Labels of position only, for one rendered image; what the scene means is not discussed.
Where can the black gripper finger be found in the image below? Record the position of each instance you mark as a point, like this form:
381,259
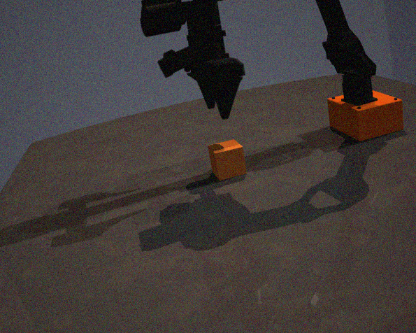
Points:
224,92
205,90

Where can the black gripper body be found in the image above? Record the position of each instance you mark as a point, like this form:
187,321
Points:
214,63

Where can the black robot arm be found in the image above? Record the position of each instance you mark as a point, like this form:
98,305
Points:
342,47

